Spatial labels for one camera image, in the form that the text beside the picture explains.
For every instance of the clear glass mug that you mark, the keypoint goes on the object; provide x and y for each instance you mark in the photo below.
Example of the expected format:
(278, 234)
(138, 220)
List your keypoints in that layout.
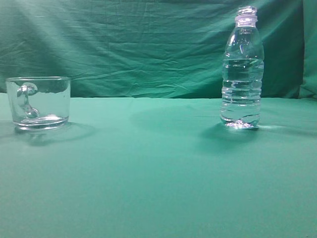
(39, 102)

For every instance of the clear plastic water bottle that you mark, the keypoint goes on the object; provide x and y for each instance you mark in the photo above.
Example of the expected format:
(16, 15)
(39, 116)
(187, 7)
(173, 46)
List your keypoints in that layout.
(242, 72)

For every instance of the green table cloth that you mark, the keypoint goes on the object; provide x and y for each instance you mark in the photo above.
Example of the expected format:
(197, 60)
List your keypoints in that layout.
(161, 168)

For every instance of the green backdrop cloth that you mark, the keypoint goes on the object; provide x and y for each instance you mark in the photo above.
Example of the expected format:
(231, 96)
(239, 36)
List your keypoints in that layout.
(154, 48)

